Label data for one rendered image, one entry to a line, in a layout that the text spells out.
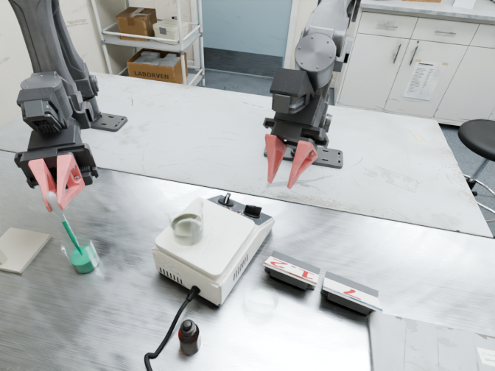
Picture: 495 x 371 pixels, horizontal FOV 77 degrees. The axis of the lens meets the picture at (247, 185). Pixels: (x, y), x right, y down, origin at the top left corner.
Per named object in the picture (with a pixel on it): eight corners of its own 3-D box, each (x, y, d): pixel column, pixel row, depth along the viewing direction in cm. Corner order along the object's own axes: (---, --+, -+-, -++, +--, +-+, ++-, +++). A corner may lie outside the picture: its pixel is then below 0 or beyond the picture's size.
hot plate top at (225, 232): (198, 198, 56) (197, 194, 55) (257, 225, 52) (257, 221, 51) (152, 245, 48) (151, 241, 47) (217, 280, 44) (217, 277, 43)
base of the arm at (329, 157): (350, 143, 72) (350, 127, 77) (265, 129, 74) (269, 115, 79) (342, 169, 77) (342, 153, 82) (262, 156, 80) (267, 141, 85)
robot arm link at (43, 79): (73, 87, 48) (76, 56, 56) (7, 93, 46) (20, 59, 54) (93, 147, 56) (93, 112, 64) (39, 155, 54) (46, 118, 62)
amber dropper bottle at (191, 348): (188, 360, 44) (183, 339, 39) (176, 343, 45) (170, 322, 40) (205, 345, 45) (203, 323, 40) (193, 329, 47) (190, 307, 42)
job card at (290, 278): (272, 251, 58) (275, 237, 55) (320, 269, 56) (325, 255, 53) (261, 277, 54) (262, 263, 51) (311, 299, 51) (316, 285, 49)
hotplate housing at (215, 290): (219, 202, 67) (219, 174, 61) (274, 227, 62) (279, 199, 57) (146, 283, 52) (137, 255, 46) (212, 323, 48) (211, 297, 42)
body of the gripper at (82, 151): (88, 149, 48) (88, 123, 53) (11, 160, 45) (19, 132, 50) (99, 179, 53) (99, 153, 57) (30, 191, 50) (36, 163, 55)
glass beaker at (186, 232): (191, 218, 52) (187, 182, 46) (213, 237, 49) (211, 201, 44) (160, 238, 48) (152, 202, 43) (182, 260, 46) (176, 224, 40)
